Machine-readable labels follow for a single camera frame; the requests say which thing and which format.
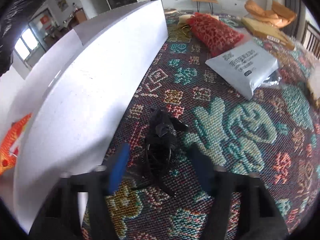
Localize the small wooden bench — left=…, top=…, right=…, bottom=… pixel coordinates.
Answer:
left=191, top=0, right=219, bottom=15

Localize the grey wipes packet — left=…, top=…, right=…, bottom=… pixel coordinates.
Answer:
left=206, top=41, right=278, bottom=100

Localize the red mesh pouch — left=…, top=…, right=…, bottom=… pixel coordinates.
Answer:
left=186, top=12, right=244, bottom=57

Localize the yellow flat cardboard box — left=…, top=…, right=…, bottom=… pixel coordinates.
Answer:
left=241, top=17, right=295, bottom=50

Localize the wooden slatted chair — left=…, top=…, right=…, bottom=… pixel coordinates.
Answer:
left=303, top=21, right=320, bottom=59

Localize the white storage box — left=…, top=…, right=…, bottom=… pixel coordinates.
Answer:
left=1, top=0, right=168, bottom=232

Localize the patterned woven table cloth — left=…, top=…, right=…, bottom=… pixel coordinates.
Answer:
left=106, top=13, right=319, bottom=239

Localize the orange butterfly chair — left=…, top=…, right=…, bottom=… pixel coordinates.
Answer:
left=245, top=0, right=297, bottom=29

